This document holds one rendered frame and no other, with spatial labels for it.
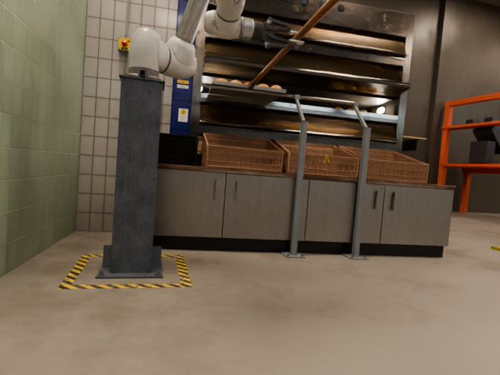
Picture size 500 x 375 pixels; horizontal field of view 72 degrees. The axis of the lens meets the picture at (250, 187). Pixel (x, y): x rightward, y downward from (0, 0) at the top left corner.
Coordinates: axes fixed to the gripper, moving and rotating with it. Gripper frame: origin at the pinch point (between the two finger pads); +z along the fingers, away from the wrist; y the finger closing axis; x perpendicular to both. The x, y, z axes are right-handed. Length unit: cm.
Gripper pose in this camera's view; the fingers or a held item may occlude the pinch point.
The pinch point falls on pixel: (296, 37)
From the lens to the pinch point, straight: 171.1
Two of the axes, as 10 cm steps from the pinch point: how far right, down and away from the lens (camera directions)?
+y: -0.9, 9.9, 0.5
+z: 9.7, 0.7, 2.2
